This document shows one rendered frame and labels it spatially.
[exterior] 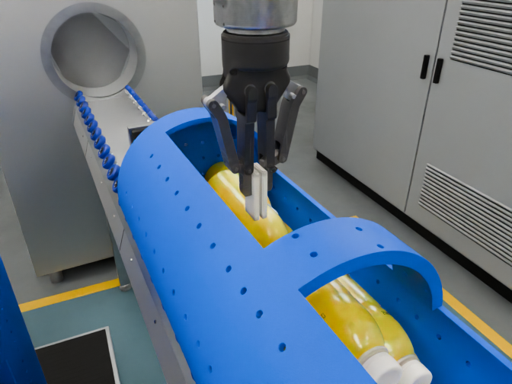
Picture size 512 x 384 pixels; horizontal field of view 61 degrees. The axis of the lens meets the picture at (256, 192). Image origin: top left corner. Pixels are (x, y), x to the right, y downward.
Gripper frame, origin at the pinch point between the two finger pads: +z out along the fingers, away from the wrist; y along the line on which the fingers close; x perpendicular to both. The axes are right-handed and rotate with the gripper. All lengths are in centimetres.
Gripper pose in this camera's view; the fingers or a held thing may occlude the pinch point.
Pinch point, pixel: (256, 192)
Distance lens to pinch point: 56.7
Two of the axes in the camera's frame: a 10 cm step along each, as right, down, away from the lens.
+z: 0.0, 8.7, 4.9
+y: -9.0, 2.2, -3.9
